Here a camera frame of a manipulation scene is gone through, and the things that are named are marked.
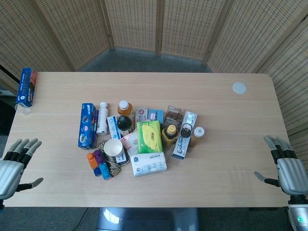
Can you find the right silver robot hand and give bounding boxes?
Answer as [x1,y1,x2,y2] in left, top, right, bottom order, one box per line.
[254,135,308,196]

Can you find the white tissue pack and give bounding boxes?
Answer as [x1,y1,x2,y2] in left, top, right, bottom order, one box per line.
[129,152,167,178]

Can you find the white plastic bottle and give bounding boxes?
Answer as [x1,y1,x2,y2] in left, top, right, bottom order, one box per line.
[96,101,109,136]

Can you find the small black round-cap bottle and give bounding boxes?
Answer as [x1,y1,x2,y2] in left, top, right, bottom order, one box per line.
[180,122,193,138]

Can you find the clear plastic cup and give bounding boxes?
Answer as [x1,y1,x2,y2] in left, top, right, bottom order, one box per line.
[14,103,32,116]

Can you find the white round table grommet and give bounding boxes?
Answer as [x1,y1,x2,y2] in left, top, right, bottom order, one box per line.
[232,81,248,95]

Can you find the small purple bottle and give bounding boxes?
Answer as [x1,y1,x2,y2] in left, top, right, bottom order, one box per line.
[93,149,105,167]

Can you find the brown snack bag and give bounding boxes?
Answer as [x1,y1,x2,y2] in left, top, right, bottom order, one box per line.
[162,104,186,129]

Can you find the white paper cup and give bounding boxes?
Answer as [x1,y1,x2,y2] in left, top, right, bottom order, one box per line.
[103,139,127,166]

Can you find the small orange bottle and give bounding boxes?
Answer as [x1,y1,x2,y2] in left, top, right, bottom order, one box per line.
[86,153,100,169]

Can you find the green tissue pack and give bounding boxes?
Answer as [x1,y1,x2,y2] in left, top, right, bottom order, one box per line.
[136,120,164,154]

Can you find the dark bottle yellow cap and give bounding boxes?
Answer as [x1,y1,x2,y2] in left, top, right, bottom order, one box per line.
[161,125,180,148]

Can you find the light blue small box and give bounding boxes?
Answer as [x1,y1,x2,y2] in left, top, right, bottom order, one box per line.
[147,108,166,125]

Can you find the small light blue bottle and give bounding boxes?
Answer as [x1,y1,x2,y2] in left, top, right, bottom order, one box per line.
[99,162,113,181]

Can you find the wicker folding screen panel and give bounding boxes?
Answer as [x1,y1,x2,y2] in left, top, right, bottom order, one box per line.
[206,0,308,74]
[33,0,116,71]
[261,23,308,167]
[100,0,162,56]
[157,0,235,66]
[0,0,76,96]

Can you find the small white blue box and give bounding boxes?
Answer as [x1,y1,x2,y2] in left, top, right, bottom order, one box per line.
[106,115,122,141]

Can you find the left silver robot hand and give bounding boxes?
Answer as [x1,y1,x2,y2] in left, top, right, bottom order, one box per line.
[0,138,44,200]

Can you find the white blue toothpaste box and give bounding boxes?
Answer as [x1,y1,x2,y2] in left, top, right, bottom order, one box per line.
[171,111,199,160]

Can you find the orange juice bottle white cap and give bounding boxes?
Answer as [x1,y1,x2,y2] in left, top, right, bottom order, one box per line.
[117,100,136,122]

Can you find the blue snack box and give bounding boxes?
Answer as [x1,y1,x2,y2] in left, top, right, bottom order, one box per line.
[77,103,100,150]

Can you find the dark bottle black cap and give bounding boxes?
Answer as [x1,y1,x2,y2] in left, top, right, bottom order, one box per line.
[116,115,133,137]

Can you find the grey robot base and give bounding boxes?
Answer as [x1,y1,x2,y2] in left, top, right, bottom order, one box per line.
[96,207,201,231]

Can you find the grey pink medicine box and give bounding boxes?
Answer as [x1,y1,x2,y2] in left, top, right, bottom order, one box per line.
[135,107,150,126]

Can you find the pink white packet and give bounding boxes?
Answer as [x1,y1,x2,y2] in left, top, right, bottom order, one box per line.
[120,130,141,157]

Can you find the brown bottle white cap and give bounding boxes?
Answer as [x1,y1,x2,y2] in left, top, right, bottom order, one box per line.
[190,126,206,150]

